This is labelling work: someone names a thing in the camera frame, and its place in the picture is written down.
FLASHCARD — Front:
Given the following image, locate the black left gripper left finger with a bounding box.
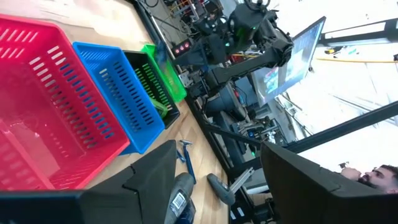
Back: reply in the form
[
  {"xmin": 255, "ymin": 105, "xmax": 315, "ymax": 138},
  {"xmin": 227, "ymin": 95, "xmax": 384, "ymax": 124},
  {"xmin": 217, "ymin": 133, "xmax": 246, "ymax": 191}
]
[{"xmin": 81, "ymin": 139, "xmax": 178, "ymax": 224}]

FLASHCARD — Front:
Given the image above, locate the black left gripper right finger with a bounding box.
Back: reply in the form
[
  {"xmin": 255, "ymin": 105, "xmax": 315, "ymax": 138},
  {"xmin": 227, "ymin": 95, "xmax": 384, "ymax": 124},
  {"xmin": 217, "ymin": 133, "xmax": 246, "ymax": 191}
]
[{"xmin": 260, "ymin": 141, "xmax": 398, "ymax": 224}]

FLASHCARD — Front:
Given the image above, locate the grey deodorant stick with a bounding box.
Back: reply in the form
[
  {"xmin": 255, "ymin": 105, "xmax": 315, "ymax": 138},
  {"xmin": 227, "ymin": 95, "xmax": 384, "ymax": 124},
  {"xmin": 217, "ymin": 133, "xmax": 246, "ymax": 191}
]
[
  {"xmin": 164, "ymin": 172, "xmax": 197, "ymax": 224},
  {"xmin": 206, "ymin": 173, "xmax": 236, "ymax": 206}
]

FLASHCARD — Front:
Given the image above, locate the black box with red lights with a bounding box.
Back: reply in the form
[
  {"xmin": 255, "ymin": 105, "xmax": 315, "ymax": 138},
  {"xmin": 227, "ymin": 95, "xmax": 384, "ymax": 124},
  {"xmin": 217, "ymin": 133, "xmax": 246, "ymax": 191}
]
[{"xmin": 172, "ymin": 39, "xmax": 193, "ymax": 57}]

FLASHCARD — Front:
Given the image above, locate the green plastic basket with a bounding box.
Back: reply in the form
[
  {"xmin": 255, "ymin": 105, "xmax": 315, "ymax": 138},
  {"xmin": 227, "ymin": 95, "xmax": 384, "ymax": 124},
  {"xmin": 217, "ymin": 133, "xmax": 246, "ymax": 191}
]
[
  {"xmin": 123, "ymin": 50, "xmax": 181, "ymax": 130},
  {"xmin": 141, "ymin": 43, "xmax": 188, "ymax": 103}
]

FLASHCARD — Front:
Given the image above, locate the person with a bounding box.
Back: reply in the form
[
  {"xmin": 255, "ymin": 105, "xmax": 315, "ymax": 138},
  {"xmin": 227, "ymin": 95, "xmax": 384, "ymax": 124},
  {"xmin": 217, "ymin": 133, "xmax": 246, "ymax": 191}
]
[{"xmin": 340, "ymin": 164, "xmax": 398, "ymax": 194}]

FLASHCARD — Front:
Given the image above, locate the computer monitor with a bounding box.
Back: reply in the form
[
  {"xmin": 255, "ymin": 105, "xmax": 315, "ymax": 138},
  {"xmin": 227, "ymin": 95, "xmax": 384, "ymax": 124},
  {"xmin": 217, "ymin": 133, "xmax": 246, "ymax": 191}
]
[{"xmin": 251, "ymin": 16, "xmax": 326, "ymax": 106}]

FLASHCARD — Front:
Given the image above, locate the blue plastic basket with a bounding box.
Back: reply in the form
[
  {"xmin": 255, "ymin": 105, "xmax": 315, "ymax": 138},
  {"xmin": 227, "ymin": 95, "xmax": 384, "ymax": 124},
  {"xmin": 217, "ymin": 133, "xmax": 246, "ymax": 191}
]
[{"xmin": 72, "ymin": 42, "xmax": 165, "ymax": 156}]

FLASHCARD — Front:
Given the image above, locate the red plastic basket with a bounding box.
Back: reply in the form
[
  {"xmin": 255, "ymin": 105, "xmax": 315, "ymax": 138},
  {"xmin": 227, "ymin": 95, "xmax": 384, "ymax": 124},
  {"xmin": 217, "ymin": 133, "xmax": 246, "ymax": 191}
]
[{"xmin": 0, "ymin": 14, "xmax": 131, "ymax": 191}]

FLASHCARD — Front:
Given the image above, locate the grey metal bracket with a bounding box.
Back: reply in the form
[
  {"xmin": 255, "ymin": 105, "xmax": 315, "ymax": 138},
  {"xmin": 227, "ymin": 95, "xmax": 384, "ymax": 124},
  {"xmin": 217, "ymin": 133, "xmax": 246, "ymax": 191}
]
[{"xmin": 229, "ymin": 167, "xmax": 255, "ymax": 194}]

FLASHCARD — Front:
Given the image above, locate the black aluminium rig frame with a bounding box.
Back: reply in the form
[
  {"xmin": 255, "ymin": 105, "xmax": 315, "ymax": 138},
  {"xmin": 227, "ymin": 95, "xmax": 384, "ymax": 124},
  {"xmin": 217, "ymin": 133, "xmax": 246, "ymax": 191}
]
[{"xmin": 132, "ymin": 0, "xmax": 398, "ymax": 181}]

